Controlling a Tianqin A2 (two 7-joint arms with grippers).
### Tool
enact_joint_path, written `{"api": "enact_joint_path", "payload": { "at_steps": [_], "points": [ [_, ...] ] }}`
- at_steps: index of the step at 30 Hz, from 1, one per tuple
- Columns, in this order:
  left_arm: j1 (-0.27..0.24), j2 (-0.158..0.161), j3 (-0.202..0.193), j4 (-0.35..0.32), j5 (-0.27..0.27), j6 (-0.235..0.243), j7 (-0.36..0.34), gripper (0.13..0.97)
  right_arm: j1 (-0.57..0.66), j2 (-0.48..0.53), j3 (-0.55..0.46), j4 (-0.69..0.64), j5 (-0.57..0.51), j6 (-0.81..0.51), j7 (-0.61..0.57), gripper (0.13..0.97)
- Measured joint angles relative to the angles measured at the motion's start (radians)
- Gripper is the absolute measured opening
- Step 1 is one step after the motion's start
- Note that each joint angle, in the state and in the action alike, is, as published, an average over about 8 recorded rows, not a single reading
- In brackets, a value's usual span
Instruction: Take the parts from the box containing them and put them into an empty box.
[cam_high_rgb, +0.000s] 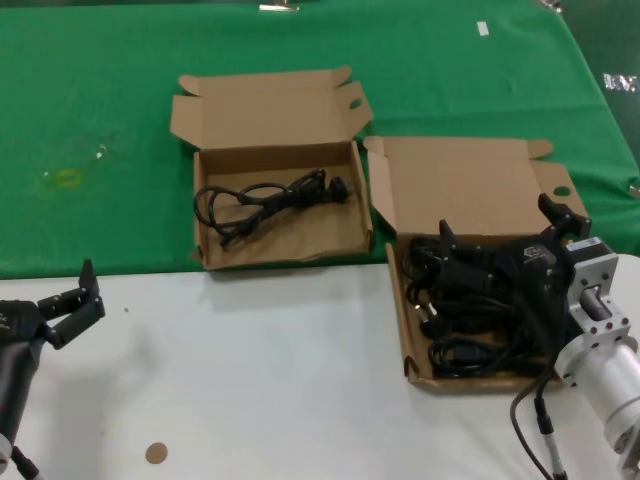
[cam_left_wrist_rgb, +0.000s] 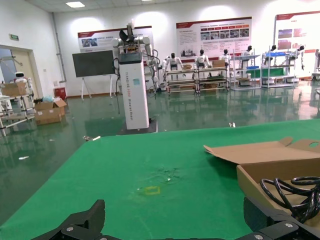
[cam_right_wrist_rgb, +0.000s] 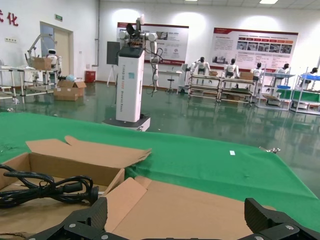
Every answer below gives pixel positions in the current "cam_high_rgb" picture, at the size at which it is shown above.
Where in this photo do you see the crumpled silver foil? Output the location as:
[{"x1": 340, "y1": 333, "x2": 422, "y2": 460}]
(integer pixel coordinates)
[{"x1": 603, "y1": 73, "x2": 640, "y2": 93}]

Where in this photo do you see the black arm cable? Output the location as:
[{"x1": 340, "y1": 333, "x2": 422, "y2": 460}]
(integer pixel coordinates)
[
  {"x1": 508, "y1": 372, "x2": 551, "y2": 480},
  {"x1": 9, "y1": 444, "x2": 41, "y2": 480}
]

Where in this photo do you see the green table cloth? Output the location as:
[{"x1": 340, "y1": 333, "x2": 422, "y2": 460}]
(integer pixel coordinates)
[{"x1": 0, "y1": 4, "x2": 640, "y2": 279}]

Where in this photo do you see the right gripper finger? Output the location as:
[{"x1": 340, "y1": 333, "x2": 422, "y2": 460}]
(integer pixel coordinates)
[
  {"x1": 537, "y1": 192, "x2": 592, "y2": 239},
  {"x1": 439, "y1": 218, "x2": 501, "y2": 296}
]

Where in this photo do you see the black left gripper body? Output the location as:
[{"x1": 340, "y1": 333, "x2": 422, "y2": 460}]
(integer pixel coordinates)
[{"x1": 0, "y1": 298, "x2": 54, "y2": 351}]

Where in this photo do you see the open brown cardboard box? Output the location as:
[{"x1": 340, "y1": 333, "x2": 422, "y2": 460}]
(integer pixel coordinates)
[
  {"x1": 169, "y1": 66, "x2": 375, "y2": 272},
  {"x1": 363, "y1": 134, "x2": 592, "y2": 396}
]

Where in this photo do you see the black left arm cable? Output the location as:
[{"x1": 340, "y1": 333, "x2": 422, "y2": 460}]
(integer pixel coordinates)
[{"x1": 9, "y1": 444, "x2": 41, "y2": 480}]

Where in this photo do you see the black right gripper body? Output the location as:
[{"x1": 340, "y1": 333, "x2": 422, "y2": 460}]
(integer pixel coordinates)
[{"x1": 492, "y1": 227, "x2": 576, "y2": 359}]

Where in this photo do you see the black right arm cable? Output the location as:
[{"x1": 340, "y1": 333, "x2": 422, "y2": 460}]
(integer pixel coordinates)
[{"x1": 508, "y1": 372, "x2": 551, "y2": 480}]

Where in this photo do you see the silver-tipped connector cable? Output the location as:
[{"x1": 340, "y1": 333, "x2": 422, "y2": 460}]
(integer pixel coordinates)
[{"x1": 531, "y1": 384, "x2": 569, "y2": 480}]

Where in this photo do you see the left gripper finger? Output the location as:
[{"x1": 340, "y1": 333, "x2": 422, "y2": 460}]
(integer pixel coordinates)
[
  {"x1": 47, "y1": 294, "x2": 107, "y2": 350},
  {"x1": 37, "y1": 258, "x2": 100, "y2": 315}
]

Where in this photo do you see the black power cable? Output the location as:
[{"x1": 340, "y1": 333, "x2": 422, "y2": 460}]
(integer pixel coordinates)
[
  {"x1": 403, "y1": 237, "x2": 446, "y2": 281},
  {"x1": 412, "y1": 284, "x2": 521, "y2": 336},
  {"x1": 428, "y1": 335, "x2": 551, "y2": 380},
  {"x1": 194, "y1": 168, "x2": 357, "y2": 250}
]

